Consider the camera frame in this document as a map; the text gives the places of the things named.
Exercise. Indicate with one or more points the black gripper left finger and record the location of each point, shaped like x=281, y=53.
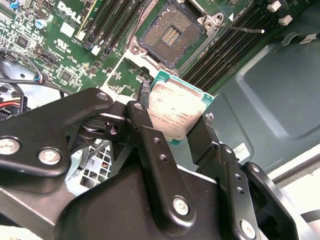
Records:
x=37, y=130

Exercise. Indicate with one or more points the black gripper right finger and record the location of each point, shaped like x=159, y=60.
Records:
x=230, y=190

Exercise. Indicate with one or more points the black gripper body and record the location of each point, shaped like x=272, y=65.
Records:
x=112, y=212

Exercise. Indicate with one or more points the silver green CPU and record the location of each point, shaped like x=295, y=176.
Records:
x=172, y=110

